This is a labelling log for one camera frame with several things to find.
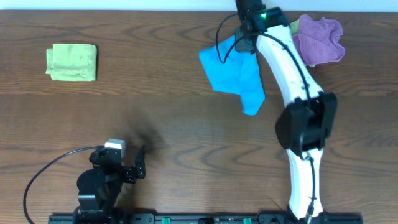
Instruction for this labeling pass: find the left black cable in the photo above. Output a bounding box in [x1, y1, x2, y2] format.
[23, 146, 102, 224]

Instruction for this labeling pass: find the folded green cloth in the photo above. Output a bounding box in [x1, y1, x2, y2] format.
[45, 44, 97, 82]

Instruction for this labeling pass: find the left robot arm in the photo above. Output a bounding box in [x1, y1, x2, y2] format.
[72, 146, 146, 223]

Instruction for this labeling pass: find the blue cloth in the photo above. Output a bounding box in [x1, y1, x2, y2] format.
[199, 36, 265, 116]

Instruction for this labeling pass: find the crumpled green cloth under purple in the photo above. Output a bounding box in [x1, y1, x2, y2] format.
[290, 19, 315, 68]

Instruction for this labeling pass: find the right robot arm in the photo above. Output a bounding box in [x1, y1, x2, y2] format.
[236, 0, 337, 223]

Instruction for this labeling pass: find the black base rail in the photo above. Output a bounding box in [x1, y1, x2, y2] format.
[48, 212, 364, 224]

